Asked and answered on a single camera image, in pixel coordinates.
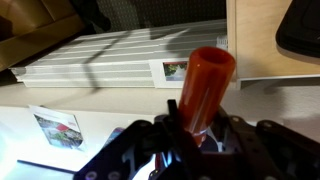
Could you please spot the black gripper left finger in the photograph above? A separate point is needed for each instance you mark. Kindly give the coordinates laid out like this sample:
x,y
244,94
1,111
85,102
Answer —
x,y
134,147

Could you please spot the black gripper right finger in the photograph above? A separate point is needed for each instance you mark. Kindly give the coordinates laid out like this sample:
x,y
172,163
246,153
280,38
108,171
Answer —
x,y
265,151

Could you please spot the colourful magazine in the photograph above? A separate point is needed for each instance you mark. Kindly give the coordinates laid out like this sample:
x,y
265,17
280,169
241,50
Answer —
x,y
60,129

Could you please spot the white flat box stack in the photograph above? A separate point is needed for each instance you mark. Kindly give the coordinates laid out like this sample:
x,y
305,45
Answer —
x,y
152,57

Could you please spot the black plastic tray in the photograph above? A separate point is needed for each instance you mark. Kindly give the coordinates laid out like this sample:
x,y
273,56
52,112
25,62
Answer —
x,y
299,30

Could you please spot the wooden pull-out shelf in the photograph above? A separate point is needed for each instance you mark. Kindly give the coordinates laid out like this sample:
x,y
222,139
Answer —
x,y
251,30

